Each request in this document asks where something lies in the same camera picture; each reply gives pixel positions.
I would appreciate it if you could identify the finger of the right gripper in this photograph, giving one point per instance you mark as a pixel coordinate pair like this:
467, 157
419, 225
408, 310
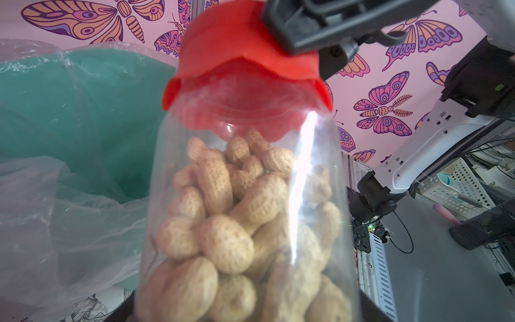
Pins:
334, 58
306, 26

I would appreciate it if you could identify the red jar lid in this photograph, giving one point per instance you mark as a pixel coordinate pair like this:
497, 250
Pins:
245, 60

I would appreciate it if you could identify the clear jar of peanuts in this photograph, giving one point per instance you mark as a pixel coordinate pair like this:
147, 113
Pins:
248, 217

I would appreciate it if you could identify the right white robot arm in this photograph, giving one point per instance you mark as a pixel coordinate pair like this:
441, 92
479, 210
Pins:
478, 93

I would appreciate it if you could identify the white perforated storage basket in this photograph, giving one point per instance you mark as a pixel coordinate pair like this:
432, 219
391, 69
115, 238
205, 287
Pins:
458, 190

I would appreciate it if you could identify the teal plastic trash bin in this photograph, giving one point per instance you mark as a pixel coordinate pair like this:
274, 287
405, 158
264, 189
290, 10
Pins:
95, 108

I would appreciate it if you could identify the clear plastic bin liner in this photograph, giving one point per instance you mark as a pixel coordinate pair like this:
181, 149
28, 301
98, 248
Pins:
62, 245

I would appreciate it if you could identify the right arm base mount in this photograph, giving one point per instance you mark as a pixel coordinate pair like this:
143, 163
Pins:
364, 233

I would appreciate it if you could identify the aluminium front rail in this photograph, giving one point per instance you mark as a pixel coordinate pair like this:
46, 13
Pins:
377, 296

